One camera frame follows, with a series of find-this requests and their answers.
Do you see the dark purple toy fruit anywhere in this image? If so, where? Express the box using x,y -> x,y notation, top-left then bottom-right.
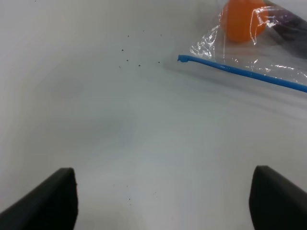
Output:
265,0 -> 307,59

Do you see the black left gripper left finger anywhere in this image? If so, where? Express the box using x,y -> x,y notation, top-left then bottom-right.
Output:
0,168 -> 78,230

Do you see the orange toy fruit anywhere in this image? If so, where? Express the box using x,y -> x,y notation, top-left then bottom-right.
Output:
220,0 -> 269,44

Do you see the clear zip bag blue zipper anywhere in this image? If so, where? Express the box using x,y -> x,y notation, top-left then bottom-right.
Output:
177,0 -> 307,93

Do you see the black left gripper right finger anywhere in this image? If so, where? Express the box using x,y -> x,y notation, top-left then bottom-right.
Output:
249,165 -> 307,230

